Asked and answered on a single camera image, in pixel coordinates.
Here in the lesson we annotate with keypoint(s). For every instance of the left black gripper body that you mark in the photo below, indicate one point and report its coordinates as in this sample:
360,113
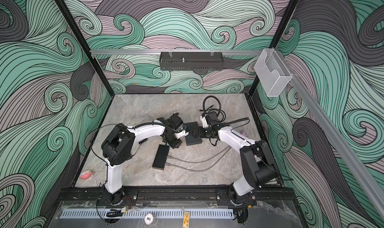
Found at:
173,140

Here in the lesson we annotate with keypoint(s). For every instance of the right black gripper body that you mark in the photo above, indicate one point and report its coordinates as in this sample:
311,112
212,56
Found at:
205,132

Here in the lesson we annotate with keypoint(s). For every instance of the dark grey box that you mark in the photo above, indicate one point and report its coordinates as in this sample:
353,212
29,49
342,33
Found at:
193,138

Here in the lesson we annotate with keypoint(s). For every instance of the black network switch box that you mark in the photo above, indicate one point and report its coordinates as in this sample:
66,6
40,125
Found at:
161,157

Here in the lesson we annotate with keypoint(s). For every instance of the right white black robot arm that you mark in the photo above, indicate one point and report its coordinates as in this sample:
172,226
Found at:
258,163

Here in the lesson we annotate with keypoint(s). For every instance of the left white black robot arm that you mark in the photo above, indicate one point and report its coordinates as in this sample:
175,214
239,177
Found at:
117,147

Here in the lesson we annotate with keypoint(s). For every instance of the glitter purple microphone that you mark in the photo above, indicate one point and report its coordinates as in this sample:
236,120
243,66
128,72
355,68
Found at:
243,133

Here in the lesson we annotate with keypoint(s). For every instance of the round white sticker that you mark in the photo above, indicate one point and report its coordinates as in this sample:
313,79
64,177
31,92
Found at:
149,219

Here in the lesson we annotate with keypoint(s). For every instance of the yellow label tag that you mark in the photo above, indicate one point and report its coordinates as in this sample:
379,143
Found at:
186,219

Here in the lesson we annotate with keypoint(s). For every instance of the pink toy left side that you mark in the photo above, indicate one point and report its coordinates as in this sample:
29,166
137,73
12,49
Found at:
86,175

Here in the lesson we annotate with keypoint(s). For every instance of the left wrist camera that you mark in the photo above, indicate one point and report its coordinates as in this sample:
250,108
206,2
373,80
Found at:
181,134

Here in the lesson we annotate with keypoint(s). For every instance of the black perforated wall tray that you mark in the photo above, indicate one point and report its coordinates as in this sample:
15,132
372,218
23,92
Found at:
191,61

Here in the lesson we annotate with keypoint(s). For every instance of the clear acrylic wall holder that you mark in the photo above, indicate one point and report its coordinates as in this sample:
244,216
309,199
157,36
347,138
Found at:
273,72

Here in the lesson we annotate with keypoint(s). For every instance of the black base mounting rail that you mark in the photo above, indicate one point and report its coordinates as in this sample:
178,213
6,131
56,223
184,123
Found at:
220,195

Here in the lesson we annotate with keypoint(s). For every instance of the white slotted cable duct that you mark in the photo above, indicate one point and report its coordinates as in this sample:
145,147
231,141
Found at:
158,213

